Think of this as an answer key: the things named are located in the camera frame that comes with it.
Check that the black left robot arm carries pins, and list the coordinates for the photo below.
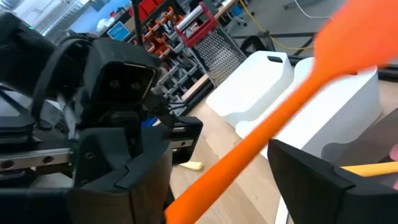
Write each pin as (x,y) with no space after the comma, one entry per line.
(21,53)

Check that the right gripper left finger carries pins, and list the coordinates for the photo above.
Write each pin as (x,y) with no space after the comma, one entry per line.
(93,205)

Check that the storage rack with bins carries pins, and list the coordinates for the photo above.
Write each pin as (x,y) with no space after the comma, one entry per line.
(161,46)

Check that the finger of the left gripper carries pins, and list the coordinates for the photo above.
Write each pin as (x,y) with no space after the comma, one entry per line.
(99,149)

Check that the white plastic bin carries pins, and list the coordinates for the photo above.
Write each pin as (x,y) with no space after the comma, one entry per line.
(248,90)
(335,118)

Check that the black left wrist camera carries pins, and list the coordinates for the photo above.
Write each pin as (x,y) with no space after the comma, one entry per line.
(124,84)

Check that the blue sign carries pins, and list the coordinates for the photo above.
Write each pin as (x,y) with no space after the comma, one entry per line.
(118,31)

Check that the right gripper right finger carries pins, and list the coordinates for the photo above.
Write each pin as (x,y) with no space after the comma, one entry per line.
(326,202)

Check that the grey translucent plastic bin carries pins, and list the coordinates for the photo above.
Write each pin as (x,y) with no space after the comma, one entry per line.
(373,140)

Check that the orange silicone spatula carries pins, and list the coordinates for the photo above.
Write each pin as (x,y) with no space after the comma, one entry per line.
(248,146)

